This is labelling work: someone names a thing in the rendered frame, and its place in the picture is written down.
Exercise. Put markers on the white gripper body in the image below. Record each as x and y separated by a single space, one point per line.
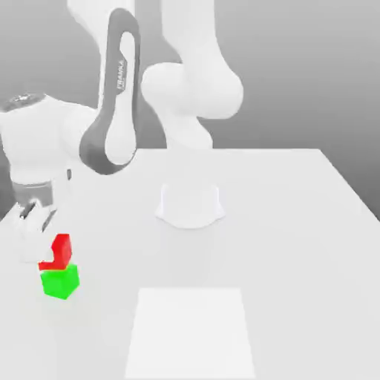
35 237

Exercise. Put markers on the small red cube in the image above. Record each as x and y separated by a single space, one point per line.
62 251

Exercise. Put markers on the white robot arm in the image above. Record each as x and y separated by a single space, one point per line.
190 89

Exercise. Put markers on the small green cube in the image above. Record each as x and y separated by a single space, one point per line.
59 282

